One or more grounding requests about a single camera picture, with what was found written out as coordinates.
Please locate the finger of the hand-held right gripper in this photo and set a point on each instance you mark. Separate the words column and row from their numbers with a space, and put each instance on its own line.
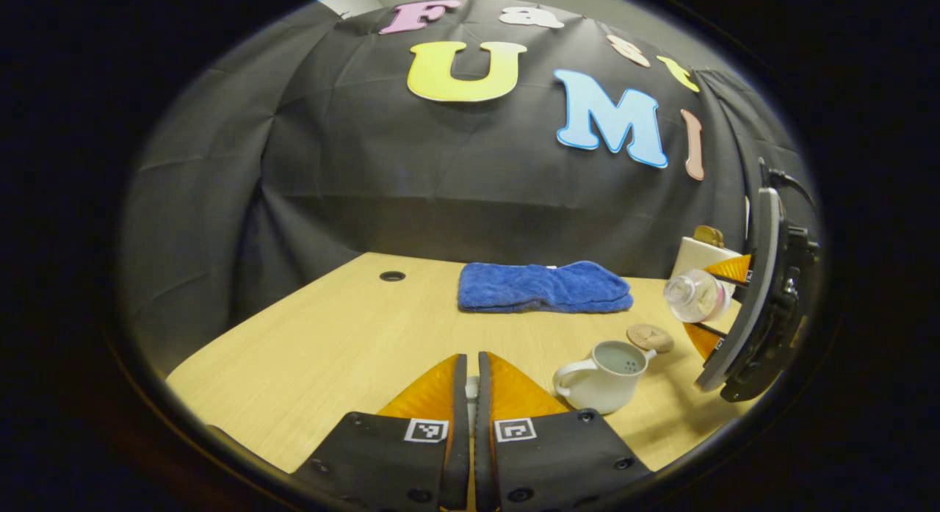
column 734, row 268
column 705, row 339

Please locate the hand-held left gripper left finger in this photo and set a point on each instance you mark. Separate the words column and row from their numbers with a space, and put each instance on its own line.
column 459, row 438

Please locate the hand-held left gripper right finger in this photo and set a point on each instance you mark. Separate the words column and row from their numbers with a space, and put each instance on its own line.
column 483, row 438

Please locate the clear water bottle pink label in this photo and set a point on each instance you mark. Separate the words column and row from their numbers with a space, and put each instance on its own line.
column 694, row 295

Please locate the white teacup lid blue print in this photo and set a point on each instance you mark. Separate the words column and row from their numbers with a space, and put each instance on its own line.
column 471, row 394

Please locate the round brown coaster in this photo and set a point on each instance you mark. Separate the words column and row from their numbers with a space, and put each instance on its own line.
column 650, row 338

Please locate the white teacup with spout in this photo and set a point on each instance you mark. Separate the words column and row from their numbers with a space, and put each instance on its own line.
column 598, row 387

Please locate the white toaster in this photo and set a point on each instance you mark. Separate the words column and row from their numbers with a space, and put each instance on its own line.
column 701, row 255

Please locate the brown toast slices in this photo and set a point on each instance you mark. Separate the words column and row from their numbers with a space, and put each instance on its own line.
column 709, row 236

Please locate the blue towel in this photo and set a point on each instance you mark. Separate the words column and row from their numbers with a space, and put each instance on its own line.
column 543, row 288

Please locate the black backdrop cloth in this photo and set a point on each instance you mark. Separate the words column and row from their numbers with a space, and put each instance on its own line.
column 367, row 167

